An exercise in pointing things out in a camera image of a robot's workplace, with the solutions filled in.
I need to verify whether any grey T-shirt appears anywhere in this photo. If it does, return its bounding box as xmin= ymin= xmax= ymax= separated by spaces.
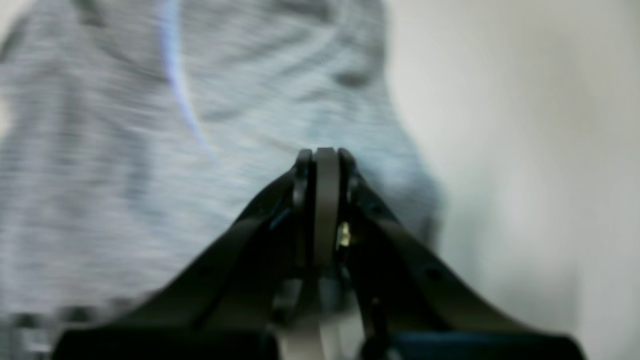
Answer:
xmin=1 ymin=0 xmax=438 ymax=353

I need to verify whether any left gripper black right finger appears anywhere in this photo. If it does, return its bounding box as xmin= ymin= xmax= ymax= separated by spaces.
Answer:
xmin=315 ymin=147 xmax=585 ymax=360

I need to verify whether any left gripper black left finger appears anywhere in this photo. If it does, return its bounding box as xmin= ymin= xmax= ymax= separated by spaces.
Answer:
xmin=52 ymin=149 xmax=314 ymax=360

